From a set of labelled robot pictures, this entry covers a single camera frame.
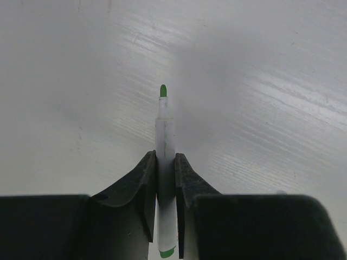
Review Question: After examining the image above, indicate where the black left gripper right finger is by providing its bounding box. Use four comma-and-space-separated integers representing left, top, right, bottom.
175, 153, 346, 259

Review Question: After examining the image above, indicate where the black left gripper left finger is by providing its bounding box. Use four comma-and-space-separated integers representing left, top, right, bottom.
1, 151, 156, 259

